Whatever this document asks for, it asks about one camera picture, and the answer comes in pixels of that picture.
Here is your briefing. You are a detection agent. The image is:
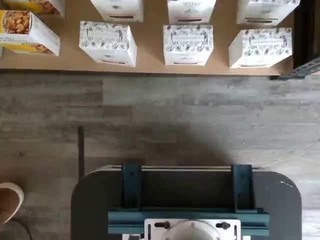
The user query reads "gray robot base cart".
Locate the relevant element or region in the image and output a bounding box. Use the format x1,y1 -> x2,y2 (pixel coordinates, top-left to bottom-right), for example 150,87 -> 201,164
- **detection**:
70,163 -> 303,240

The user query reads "brown shelf board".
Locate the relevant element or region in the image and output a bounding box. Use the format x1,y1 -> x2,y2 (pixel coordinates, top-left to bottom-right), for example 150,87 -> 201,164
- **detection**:
0,0 -> 296,76

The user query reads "white floral print box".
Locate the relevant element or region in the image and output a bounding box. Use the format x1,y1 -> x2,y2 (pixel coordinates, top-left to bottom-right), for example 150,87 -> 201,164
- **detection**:
228,27 -> 294,70
166,0 -> 217,25
90,0 -> 145,24
235,0 -> 301,27
78,20 -> 138,68
163,24 -> 214,67

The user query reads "yellow snack box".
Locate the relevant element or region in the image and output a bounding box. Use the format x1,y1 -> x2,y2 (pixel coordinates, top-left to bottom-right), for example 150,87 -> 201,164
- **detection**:
0,0 -> 66,18
0,9 -> 61,57

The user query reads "teal metal crossbeam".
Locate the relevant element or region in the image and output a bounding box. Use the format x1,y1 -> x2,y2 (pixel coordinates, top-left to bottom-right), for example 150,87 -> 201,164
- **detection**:
107,208 -> 271,238

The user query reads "white mounting plate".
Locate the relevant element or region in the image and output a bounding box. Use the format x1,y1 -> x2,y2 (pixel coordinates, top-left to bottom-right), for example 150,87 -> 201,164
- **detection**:
144,218 -> 242,240

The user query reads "tan curved object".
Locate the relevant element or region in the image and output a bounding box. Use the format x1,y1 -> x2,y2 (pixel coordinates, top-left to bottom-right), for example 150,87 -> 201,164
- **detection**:
0,181 -> 25,225

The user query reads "teal metal bracket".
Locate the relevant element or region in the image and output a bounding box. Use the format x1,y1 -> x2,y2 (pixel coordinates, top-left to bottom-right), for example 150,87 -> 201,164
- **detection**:
121,163 -> 143,211
230,163 -> 254,213

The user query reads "black metal shelf frame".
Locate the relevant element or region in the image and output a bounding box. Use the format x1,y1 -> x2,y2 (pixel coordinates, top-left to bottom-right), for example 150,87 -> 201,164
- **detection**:
269,0 -> 320,81

